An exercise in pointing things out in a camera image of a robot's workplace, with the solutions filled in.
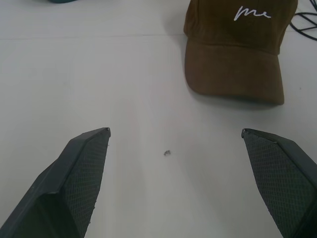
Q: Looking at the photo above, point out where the brown suede baseball cap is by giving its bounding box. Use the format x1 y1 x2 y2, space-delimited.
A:
183 0 298 105

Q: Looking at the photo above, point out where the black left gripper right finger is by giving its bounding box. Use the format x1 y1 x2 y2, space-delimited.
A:
241 128 317 238

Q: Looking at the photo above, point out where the black cable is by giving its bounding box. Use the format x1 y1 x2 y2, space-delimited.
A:
289 9 317 40

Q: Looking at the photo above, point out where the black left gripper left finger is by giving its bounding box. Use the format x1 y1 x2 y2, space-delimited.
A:
0 127 111 238

